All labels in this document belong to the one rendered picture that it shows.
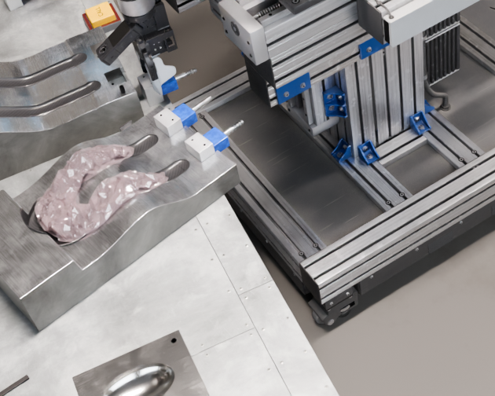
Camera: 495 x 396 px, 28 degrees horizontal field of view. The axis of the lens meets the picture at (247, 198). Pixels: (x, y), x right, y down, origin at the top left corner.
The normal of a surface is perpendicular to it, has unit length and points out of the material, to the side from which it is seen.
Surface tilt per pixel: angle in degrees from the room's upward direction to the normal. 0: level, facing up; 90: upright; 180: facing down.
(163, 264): 0
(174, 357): 0
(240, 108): 0
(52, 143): 90
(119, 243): 90
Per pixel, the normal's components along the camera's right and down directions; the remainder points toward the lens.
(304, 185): -0.15, -0.65
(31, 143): 0.39, 0.66
